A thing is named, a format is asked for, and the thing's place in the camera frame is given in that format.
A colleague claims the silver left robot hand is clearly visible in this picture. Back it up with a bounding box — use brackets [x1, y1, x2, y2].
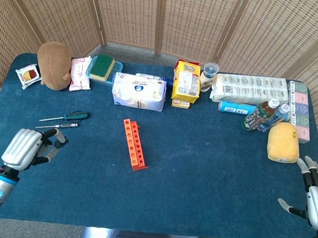
[0, 123, 70, 176]

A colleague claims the large teal black screwdriver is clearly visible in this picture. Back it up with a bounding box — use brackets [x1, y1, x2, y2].
[38, 107, 90, 127]

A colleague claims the orange plastic tube rack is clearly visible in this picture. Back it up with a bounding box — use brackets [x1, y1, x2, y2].
[119, 118, 154, 173]

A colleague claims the white snack packet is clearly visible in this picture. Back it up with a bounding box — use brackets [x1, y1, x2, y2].
[13, 62, 44, 92]

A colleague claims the yellow bread plush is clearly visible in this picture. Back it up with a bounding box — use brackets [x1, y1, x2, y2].
[265, 120, 303, 166]

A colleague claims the brown plush toy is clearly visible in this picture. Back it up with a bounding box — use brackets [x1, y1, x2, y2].
[34, 39, 75, 92]

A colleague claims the pink wet wipes pack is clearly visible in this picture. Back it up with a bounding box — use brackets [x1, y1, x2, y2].
[68, 54, 94, 94]

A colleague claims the blue label water bottle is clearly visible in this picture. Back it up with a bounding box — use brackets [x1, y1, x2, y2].
[257, 101, 292, 135]

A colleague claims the green tea bottle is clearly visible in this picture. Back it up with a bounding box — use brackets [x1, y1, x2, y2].
[241, 95, 280, 135]

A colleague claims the green yellow sponge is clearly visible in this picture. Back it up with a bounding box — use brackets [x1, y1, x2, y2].
[89, 53, 117, 82]

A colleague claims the clear blue plastic tray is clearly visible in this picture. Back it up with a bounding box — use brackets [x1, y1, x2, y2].
[84, 57, 125, 87]

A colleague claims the blue felt table cover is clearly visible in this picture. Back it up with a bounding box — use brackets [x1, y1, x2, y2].
[0, 49, 318, 238]

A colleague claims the white tissue pack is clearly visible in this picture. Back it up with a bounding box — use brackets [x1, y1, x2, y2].
[110, 71, 169, 113]

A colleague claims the light blue can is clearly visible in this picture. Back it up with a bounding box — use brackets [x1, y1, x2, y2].
[218, 100, 259, 117]

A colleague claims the white paper roll pack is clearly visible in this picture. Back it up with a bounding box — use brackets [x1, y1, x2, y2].
[209, 71, 291, 109]

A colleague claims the small yellow biscuit box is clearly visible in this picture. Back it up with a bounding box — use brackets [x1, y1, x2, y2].
[171, 97, 191, 110]

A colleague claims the white jar clear lid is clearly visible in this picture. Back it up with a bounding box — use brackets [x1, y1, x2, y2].
[198, 61, 220, 95]

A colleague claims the large yellow biscuit box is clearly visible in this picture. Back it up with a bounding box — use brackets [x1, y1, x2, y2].
[170, 59, 203, 104]

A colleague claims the woven bamboo folding screen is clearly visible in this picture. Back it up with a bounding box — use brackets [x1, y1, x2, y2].
[0, 0, 318, 197]

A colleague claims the metal handle precision screwdriver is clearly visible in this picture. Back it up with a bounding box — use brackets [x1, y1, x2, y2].
[35, 118, 79, 133]

